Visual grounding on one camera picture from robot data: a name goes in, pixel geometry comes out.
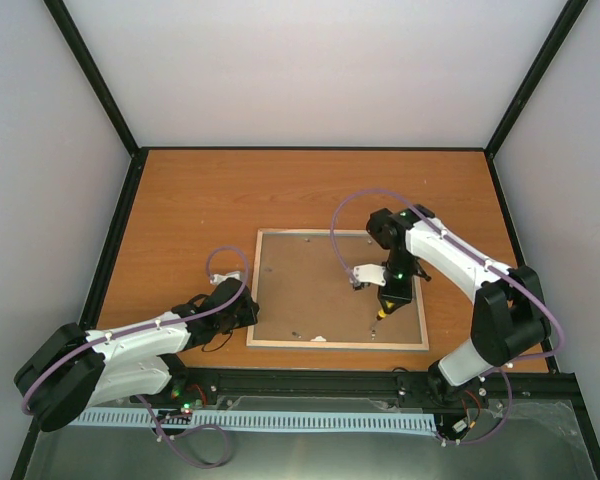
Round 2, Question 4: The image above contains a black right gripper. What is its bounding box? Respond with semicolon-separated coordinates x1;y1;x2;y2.
378;249;418;314

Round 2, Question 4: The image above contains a yellow handled screwdriver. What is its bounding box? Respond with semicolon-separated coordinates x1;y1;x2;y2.
370;309;387;338

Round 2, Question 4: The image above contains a blue wooden picture frame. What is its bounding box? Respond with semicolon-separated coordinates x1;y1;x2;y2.
246;229;429;352

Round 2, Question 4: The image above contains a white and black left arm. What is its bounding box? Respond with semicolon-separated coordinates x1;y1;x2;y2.
14;277;259;432

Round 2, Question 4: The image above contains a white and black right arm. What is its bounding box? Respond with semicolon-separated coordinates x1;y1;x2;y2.
354;205;551;404

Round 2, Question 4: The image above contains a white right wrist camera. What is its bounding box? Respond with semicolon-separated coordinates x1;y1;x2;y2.
349;264;386;290

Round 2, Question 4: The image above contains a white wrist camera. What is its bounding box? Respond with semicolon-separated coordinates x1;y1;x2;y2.
349;264;386;290
209;271;244;286

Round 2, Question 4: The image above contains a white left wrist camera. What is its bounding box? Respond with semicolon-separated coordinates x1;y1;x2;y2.
209;271;244;286

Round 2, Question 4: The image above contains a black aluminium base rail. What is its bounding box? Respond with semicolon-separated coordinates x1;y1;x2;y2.
46;364;578;413

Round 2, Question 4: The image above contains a light blue slotted cable duct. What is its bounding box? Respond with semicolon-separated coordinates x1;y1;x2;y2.
71;407;436;436

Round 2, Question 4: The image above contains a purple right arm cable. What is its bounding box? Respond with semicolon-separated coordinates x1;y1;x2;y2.
329;188;566;447

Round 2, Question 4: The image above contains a black enclosure frame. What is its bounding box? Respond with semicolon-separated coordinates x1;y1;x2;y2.
9;0;600;480

